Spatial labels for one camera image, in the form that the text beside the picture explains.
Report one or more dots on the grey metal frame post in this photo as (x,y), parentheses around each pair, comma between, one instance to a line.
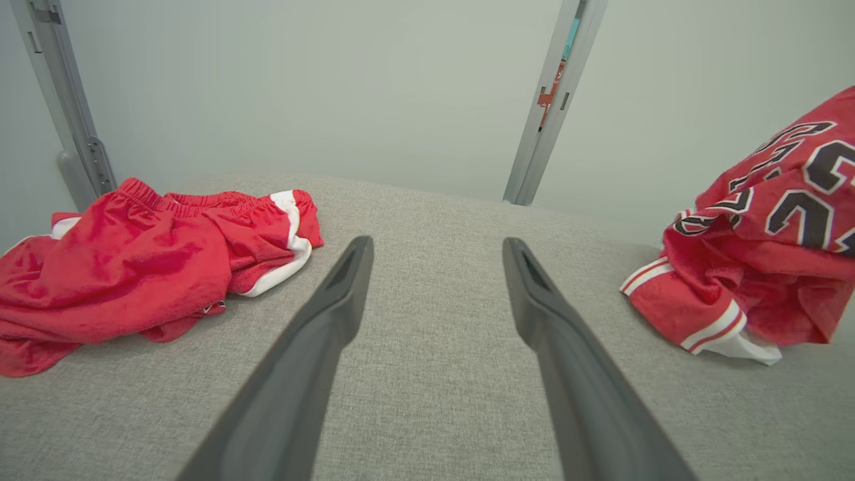
(60,80)

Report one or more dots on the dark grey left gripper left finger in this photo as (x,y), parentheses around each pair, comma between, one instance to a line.
(287,414)

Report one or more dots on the red basketball jersey white sleeves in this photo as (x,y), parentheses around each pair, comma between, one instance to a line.
(768,287)

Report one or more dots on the red shorts with white stripe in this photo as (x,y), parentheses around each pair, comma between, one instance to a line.
(133,267)

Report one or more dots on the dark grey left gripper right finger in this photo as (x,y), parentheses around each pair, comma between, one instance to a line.
(601,414)

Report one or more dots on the grey metal post red sticker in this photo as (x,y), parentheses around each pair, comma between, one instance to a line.
(534,153)

